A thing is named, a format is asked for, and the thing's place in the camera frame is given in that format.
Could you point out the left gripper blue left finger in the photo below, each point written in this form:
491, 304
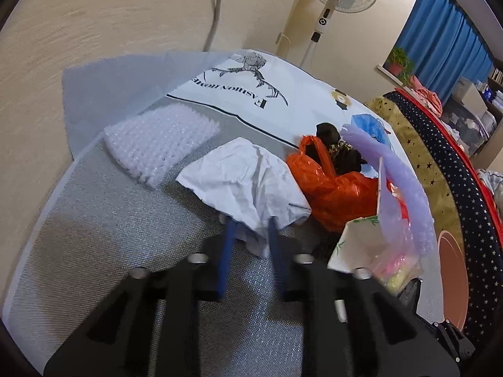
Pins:
224, 262

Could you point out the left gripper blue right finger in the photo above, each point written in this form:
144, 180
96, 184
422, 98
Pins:
278, 260

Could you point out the white paper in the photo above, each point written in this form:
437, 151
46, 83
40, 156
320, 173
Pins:
250, 185

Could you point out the orange plastic bag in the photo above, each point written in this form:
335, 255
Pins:
334, 199

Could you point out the white bubble wrap sheet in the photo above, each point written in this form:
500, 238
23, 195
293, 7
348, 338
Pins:
148, 145

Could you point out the dark brown wrapper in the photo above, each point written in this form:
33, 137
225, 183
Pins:
343, 158

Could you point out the purple bubble wrap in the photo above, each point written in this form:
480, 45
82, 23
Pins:
402, 176

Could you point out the blue plastic bag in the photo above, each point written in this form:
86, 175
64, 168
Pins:
372, 126

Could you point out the pink trash bin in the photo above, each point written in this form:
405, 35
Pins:
455, 288

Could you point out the white printed table cloth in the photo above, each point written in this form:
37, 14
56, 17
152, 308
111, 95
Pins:
99, 222

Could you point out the yellow star bed skirt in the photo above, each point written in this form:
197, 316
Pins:
441, 201

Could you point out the navy star bed sheet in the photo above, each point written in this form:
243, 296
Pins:
483, 257

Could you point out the pink folded cloth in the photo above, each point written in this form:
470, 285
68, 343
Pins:
427, 97

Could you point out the potted green plant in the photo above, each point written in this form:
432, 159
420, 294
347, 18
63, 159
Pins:
399, 65

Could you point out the clear plastic storage bin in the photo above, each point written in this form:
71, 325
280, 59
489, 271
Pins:
470, 130

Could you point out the cardboard box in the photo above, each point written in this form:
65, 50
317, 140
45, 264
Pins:
467, 94

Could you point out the blue curtain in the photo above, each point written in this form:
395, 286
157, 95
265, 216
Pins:
444, 45

